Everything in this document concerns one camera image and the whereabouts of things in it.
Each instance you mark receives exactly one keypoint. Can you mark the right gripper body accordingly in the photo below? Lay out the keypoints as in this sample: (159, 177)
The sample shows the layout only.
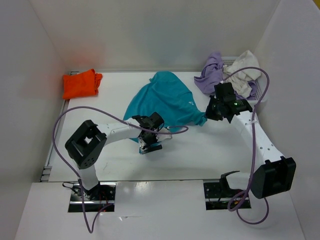
(213, 111)

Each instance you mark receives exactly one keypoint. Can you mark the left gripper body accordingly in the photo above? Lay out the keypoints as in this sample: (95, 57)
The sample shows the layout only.
(150, 148)

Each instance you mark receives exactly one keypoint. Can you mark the teal t shirt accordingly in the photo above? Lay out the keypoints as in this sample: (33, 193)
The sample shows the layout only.
(168, 96)

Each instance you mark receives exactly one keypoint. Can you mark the orange t shirt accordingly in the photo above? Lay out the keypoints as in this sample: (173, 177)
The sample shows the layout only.
(85, 84)

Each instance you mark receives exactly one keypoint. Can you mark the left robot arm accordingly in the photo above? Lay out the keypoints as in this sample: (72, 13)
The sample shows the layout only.
(86, 144)

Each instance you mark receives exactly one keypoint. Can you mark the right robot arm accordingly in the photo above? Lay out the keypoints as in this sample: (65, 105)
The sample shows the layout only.
(273, 172)

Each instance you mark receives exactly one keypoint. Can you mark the lavender t shirt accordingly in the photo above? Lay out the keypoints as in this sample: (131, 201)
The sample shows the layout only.
(211, 74)

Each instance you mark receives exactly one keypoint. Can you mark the white t shirt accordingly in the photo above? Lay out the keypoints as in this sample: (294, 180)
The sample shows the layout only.
(243, 82)

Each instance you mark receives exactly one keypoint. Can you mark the white plastic basket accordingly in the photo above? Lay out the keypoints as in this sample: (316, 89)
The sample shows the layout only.
(260, 82)

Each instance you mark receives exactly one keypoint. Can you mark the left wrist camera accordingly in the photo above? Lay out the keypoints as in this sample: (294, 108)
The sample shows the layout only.
(163, 135)

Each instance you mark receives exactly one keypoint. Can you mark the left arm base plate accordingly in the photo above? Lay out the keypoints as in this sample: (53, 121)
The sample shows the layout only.
(99, 198)

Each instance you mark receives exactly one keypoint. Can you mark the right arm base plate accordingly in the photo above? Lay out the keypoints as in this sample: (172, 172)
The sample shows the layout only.
(216, 197)

